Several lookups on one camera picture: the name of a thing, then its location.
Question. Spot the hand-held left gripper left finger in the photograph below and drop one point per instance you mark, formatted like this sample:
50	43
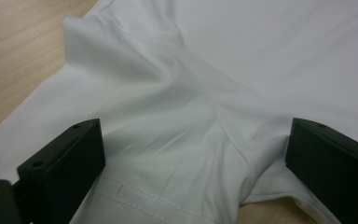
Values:
62	168

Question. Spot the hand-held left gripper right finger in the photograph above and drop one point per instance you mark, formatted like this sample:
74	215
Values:
338	174

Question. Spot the white garment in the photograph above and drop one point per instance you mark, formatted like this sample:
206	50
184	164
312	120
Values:
199	77

